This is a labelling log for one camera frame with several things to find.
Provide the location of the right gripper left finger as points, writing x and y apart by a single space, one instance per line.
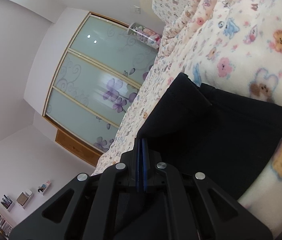
92 208

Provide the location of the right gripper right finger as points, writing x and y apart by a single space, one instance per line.
211 214

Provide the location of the black pants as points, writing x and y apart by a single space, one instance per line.
230 138

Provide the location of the brown wooden door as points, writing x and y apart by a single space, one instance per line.
76 148

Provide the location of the glass sliding door wardrobe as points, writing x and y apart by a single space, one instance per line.
96 81

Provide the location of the floral printed bed sheet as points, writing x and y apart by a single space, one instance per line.
171 60

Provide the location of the clear tube of plush toys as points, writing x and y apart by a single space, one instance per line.
144 35

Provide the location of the fleece cartoon animal blanket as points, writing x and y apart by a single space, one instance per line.
239 49

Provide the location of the white wall shelf with items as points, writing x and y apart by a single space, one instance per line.
22 200

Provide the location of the white wall switch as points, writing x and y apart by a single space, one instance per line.
136 9

